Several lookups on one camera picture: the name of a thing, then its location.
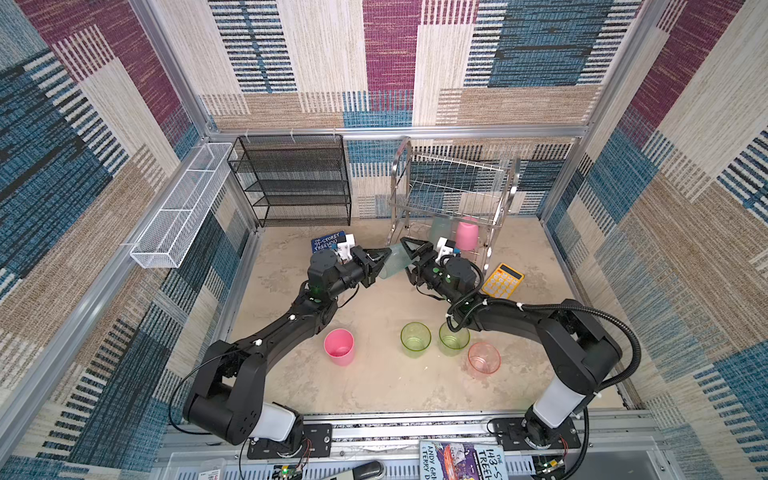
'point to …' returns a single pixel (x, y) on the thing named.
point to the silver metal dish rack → (460, 200)
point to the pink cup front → (339, 344)
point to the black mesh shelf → (294, 179)
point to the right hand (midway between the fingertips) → (397, 251)
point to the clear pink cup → (484, 360)
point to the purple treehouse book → (458, 460)
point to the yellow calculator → (503, 281)
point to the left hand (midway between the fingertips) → (394, 247)
